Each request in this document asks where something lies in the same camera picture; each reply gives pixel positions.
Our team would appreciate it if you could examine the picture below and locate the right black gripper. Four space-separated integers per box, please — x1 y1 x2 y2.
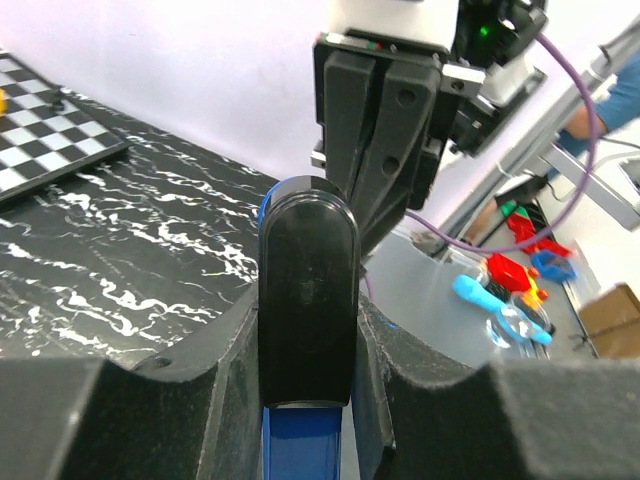
313 30 545 254

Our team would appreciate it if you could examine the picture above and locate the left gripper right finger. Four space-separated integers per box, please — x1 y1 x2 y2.
352 299 639 479

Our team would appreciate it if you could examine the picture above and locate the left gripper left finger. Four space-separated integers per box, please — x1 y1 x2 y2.
1 289 260 479

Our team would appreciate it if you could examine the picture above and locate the blue black stapler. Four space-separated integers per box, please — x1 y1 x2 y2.
257 176 362 479

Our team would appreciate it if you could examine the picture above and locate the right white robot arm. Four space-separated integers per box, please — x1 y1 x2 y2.
313 1 547 253

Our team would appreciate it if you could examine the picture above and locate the clear plastic bottle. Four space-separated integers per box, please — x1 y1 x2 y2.
486 293 555 348

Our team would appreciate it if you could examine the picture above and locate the blue foam toy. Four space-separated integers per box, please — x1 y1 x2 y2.
452 273 554 346

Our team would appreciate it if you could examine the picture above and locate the red toy pile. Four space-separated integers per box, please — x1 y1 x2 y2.
484 202 577 306

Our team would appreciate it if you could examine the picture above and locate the cardboard box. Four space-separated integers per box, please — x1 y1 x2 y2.
579 283 639 359

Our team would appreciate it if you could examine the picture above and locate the checkered chess board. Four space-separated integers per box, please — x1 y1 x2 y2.
1 50 128 202

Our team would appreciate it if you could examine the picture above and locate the black chess pawn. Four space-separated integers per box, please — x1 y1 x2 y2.
50 87 64 112

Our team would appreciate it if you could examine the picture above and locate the yellow toy tray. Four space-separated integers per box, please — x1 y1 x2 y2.
0 89 7 117

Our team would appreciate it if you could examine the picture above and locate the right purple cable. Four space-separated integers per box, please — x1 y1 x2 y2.
362 34 601 301

